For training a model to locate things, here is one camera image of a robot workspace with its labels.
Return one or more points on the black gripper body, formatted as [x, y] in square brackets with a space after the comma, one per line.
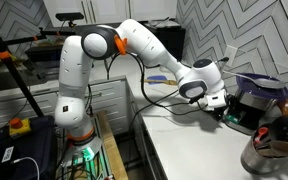
[231, 102]

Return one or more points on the green cup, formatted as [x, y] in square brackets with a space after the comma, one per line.
[236, 118]

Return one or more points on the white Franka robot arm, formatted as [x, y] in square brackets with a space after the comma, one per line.
[72, 83]

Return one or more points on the black coffee maker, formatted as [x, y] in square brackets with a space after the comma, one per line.
[257, 110]

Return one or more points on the red utensil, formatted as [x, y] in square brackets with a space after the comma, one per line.
[260, 133]

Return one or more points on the silver spoon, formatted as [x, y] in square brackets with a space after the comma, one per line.
[267, 81]

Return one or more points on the steel utensil holder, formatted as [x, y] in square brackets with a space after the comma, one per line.
[257, 160]

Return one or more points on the tan wooden utensil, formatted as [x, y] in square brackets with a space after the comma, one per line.
[284, 148]

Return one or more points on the wooden spatula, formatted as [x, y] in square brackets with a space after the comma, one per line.
[165, 82]

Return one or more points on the black microwave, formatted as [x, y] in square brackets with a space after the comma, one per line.
[164, 40]

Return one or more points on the wooden board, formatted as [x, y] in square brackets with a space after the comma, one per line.
[114, 150]

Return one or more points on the black countertop appliance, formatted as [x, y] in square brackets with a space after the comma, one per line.
[44, 53]

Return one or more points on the black bag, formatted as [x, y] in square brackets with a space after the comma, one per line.
[27, 146]

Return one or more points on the red emergency stop button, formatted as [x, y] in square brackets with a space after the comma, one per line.
[19, 125]

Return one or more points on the white QR code label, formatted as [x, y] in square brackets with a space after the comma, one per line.
[7, 154]

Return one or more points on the white wall outlet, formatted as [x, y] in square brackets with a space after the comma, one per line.
[231, 53]

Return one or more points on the black stereo camera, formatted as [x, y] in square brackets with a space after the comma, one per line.
[69, 16]

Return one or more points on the black camera tripod stand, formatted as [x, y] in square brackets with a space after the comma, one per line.
[17, 76]

